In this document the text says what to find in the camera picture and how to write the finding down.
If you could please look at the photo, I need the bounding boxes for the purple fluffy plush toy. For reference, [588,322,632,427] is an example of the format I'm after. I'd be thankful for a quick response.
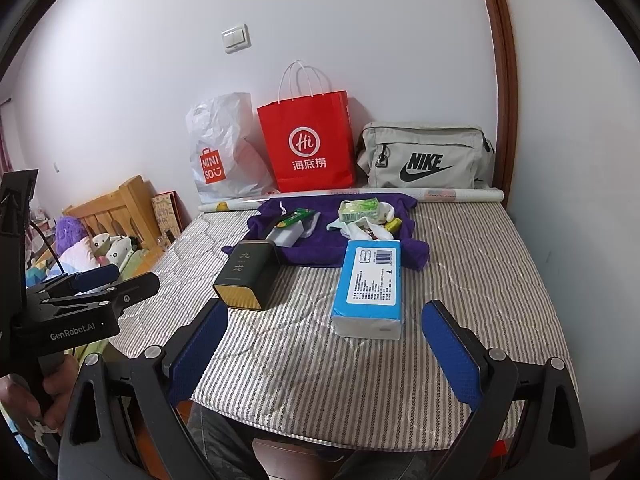
[54,216,88,256]

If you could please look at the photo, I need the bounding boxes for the white plastic shopping bag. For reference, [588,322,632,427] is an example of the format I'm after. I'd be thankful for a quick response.
[186,92,276,202]

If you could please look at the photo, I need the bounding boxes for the white box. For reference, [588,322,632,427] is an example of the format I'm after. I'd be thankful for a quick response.
[265,224,306,248]

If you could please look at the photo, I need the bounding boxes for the person's grey patterned shorts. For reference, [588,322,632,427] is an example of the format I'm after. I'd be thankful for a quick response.
[186,400,321,480]

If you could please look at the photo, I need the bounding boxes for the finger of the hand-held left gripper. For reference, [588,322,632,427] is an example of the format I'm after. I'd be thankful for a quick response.
[27,264,121,306]
[40,272,161,318]

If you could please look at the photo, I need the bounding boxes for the blue tissue pack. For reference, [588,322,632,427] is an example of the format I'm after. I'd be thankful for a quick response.
[331,239,403,342]

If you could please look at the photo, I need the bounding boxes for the brown wooden door frame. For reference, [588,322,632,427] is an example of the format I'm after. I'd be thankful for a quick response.
[474,0,518,208]

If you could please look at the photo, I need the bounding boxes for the rolled printed paper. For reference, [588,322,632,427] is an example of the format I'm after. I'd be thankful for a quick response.
[197,185,503,213]

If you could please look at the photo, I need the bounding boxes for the green snack packet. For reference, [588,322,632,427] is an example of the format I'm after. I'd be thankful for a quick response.
[339,199,382,223]
[277,208,321,228]

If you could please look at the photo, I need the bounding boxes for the dark green tin box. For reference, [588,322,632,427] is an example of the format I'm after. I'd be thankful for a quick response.
[212,240,281,312]

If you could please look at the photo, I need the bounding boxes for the person's left hand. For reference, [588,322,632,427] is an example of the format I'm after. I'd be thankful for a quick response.
[0,355,79,441]

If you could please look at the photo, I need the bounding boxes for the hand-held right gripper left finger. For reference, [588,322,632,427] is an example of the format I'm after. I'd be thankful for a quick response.
[57,297,230,480]

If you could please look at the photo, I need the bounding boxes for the black cable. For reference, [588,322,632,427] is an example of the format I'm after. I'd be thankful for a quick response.
[27,217,63,276]

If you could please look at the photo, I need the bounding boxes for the grey waist bag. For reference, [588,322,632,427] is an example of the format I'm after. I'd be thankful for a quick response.
[356,121,497,190]

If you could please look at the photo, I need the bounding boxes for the purple towel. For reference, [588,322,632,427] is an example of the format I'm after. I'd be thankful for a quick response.
[221,192,431,271]

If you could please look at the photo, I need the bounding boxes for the white plush toy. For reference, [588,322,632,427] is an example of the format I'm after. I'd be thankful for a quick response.
[107,235,138,266]
[90,232,113,261]

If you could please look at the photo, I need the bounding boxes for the white cloth with green edge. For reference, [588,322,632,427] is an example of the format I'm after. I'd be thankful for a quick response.
[327,217,396,242]

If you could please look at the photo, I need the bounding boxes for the brown framed board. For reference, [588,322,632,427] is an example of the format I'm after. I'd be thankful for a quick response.
[151,190,183,248]

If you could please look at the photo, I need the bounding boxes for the person's leg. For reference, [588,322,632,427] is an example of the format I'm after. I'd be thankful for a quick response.
[250,437,361,480]

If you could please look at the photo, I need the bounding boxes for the wooden bed headboard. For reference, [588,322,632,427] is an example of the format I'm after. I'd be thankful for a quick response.
[62,175,166,256]

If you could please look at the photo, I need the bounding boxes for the yellow zip pouch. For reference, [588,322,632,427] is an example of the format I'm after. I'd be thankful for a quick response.
[375,202,405,235]

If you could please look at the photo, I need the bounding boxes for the red paper shopping bag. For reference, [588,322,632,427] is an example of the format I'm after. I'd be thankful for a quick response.
[257,60,357,194]

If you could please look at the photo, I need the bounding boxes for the white wall light switch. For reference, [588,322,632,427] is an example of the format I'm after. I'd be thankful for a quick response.
[221,22,251,54]

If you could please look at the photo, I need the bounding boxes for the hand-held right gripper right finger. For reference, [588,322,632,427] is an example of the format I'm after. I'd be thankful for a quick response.
[421,300,591,480]

